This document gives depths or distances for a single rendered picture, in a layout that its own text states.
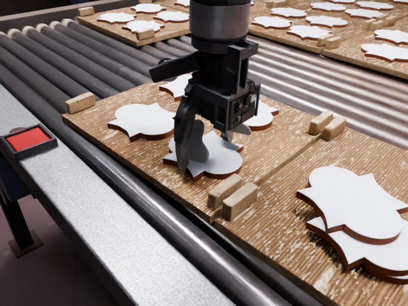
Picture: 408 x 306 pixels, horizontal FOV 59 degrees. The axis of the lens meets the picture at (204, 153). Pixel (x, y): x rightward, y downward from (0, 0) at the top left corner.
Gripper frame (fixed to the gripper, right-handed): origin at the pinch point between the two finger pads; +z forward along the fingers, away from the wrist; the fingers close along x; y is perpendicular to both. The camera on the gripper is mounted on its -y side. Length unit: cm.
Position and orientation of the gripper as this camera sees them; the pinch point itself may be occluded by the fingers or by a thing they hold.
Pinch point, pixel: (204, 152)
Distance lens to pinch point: 58.9
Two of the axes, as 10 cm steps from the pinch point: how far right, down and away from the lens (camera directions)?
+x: 6.9, -4.1, 5.9
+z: -0.2, 8.1, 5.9
